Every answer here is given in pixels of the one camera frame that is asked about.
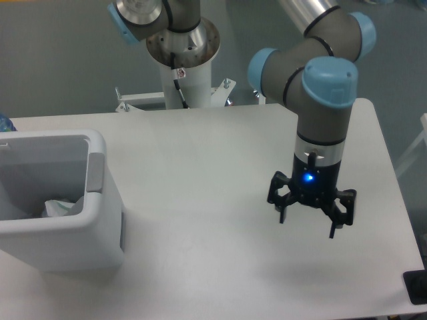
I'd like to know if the white trash can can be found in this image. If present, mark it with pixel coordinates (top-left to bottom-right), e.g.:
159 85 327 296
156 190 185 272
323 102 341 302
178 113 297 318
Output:
1 129 124 271

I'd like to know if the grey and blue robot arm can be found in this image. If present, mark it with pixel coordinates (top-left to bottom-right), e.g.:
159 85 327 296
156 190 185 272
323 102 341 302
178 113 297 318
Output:
107 1 376 230

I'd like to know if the white frame at right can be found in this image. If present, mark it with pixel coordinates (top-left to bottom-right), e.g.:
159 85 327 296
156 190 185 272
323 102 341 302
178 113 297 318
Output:
395 113 426 179

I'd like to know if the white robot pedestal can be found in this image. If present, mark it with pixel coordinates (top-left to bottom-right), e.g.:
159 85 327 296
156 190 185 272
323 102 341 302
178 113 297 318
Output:
115 17 236 112

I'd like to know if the clear plastic wrapper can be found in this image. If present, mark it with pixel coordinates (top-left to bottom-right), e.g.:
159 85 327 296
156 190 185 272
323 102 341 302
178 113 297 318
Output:
41 197 84 218

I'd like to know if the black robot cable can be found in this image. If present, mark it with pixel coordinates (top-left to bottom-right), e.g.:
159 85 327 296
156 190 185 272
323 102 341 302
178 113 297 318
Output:
169 51 191 110

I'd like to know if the blue patterned object at left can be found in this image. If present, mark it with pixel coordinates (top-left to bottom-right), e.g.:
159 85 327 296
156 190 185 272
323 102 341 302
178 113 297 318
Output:
0 113 17 132

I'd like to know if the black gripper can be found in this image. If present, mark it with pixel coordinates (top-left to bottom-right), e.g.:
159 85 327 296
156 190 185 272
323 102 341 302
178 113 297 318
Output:
266 152 358 239

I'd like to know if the black device at table edge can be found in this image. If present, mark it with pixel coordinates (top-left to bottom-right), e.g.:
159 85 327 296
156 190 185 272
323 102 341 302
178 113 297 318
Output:
403 270 426 305

